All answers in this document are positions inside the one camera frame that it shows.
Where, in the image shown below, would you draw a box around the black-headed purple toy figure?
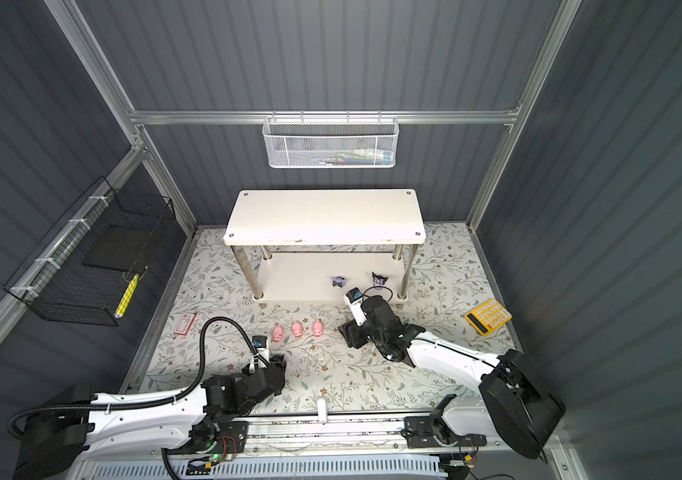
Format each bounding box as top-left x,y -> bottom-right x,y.
331,276 -> 346,288

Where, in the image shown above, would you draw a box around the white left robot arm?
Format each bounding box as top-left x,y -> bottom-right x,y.
8,355 -> 286,479

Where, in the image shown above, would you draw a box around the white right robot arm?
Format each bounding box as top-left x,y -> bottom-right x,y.
338,289 -> 566,459

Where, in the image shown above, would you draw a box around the white two-tier shelf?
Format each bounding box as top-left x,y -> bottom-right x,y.
223,189 -> 426,304

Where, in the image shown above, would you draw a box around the pink pig toy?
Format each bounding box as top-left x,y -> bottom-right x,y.
291,322 -> 304,338
312,320 -> 324,338
272,325 -> 285,343

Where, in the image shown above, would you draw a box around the red card pack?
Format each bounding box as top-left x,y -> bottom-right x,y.
173,312 -> 197,336

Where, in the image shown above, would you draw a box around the yellow calculator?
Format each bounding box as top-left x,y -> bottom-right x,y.
464,299 -> 512,336

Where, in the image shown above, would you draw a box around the items in mesh basket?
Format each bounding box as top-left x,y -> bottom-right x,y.
312,148 -> 395,168

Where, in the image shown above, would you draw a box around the black corrugated cable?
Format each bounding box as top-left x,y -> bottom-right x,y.
7,316 -> 258,433

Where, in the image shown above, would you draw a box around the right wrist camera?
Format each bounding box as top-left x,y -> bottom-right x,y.
344,287 -> 366,326

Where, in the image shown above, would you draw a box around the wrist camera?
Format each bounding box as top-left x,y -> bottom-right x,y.
344,287 -> 366,326
252,335 -> 269,370

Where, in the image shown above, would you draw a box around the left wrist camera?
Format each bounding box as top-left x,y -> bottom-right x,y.
252,335 -> 269,370

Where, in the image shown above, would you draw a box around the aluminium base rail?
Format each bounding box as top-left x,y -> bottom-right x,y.
76,410 -> 558,466

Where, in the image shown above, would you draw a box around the black wire wall basket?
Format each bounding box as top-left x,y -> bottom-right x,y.
4,181 -> 176,327

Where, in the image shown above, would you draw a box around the white wire mesh basket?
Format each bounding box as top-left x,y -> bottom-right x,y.
262,119 -> 400,169

